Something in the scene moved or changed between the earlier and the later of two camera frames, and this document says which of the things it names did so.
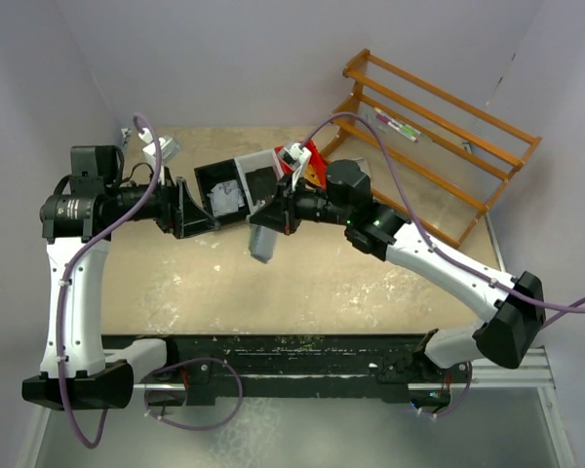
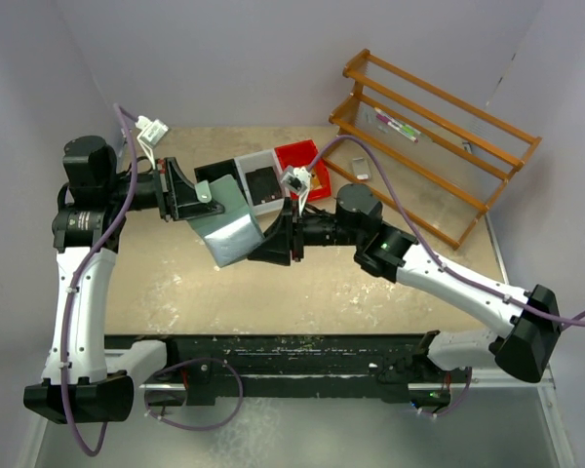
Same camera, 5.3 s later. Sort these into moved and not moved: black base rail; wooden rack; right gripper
Moved: right gripper
Not moved: black base rail; wooden rack
